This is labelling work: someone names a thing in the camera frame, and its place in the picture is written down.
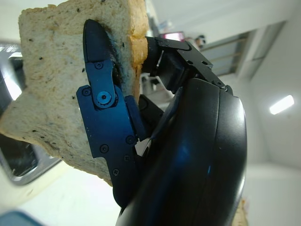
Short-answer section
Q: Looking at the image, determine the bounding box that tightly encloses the teal plastic tray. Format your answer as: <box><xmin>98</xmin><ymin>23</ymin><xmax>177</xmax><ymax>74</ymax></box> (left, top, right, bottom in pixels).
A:
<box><xmin>0</xmin><ymin>210</ymin><xmax>42</xmax><ymax>226</ymax></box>

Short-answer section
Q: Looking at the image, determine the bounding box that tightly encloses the toasted bread slice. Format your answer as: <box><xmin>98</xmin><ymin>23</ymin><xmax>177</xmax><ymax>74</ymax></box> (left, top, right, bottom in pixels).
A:
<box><xmin>0</xmin><ymin>0</ymin><xmax>150</xmax><ymax>187</ymax></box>

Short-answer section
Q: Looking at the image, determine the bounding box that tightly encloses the ceiling light panel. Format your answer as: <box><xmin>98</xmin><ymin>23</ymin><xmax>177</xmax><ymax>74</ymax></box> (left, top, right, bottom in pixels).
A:
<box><xmin>269</xmin><ymin>95</ymin><xmax>295</xmax><ymax>115</ymax></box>

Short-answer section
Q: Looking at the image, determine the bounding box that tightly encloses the pink lit monitor screen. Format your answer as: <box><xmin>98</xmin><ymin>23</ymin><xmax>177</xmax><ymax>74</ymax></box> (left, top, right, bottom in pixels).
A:
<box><xmin>164</xmin><ymin>31</ymin><xmax>185</xmax><ymax>41</ymax></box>

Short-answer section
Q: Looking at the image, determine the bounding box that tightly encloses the white two-slot toaster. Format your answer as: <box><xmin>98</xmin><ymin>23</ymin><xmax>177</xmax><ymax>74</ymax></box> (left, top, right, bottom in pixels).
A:
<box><xmin>0</xmin><ymin>41</ymin><xmax>76</xmax><ymax>203</ymax></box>

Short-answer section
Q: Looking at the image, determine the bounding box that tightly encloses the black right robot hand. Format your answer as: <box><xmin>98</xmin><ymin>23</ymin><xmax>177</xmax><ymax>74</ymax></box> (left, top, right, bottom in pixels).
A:
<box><xmin>76</xmin><ymin>19</ymin><xmax>248</xmax><ymax>226</ymax></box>

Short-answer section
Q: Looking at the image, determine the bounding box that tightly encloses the grey framed glass door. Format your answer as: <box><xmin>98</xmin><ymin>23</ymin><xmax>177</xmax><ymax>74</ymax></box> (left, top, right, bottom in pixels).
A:
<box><xmin>206</xmin><ymin>21</ymin><xmax>288</xmax><ymax>80</ymax></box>

